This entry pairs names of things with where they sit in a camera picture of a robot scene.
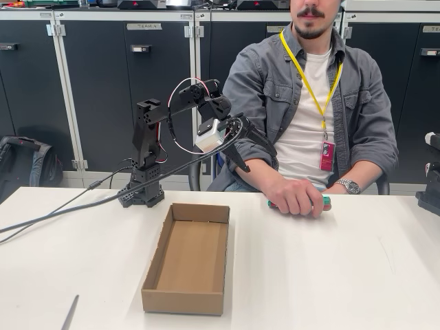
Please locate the green box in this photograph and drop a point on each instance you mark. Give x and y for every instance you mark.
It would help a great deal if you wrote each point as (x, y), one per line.
(51, 2)

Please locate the dark rounded object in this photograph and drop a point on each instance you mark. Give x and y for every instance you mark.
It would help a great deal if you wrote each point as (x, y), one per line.
(106, 2)

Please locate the person's left forearm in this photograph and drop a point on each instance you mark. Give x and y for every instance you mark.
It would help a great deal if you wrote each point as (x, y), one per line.
(371, 177)

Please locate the black backpack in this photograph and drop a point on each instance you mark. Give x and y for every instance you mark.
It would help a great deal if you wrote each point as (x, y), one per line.
(20, 165)

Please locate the clear glass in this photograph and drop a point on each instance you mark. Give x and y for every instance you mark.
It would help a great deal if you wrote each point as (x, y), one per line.
(84, 2)

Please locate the silver white wrist camera box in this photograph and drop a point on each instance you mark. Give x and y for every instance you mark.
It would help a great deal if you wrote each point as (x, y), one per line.
(209, 137)

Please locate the person's left hand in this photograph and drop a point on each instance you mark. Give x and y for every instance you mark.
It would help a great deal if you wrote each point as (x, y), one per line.
(332, 189)

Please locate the grey TEAM 4 tape label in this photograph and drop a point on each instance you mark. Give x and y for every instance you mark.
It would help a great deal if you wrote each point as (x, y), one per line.
(144, 26)

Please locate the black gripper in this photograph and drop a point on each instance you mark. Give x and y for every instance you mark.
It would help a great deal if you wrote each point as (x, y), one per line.
(238, 126)

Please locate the red ID badge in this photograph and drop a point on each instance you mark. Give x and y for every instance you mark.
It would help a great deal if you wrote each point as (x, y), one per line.
(327, 158)

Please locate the open brown cardboard box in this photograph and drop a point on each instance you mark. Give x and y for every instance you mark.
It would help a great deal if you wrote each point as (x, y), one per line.
(192, 254)

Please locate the black device with red logo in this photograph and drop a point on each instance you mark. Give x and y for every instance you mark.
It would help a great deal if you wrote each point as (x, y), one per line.
(137, 4)
(256, 4)

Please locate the silver wristwatch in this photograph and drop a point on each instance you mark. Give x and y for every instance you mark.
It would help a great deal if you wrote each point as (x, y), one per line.
(350, 186)

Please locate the person's right hand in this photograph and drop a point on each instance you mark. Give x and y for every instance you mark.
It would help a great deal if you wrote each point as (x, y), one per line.
(295, 197)

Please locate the dark grey metal cabinet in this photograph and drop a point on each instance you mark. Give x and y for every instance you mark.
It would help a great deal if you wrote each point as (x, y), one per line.
(27, 86)
(220, 51)
(412, 86)
(96, 68)

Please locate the red orange tool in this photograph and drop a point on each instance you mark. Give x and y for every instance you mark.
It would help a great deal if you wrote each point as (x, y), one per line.
(13, 4)

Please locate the person's right forearm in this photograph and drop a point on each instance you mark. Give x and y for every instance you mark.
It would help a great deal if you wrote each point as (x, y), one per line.
(254, 175)

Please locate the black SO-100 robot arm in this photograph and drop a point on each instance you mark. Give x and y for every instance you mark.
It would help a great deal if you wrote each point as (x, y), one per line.
(144, 137)

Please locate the man in grey shirt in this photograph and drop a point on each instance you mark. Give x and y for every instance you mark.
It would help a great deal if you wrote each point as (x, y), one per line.
(261, 86)

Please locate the green marker pen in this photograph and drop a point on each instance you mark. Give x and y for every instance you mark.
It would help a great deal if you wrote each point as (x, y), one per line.
(326, 203)

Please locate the grey flat stick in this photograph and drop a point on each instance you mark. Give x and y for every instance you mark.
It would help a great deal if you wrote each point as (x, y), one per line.
(70, 313)

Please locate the black idle robot arm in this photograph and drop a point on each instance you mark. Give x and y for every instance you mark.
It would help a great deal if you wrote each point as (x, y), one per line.
(431, 203)

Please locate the white grey device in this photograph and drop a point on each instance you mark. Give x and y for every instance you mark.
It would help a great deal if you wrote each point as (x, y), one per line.
(178, 2)

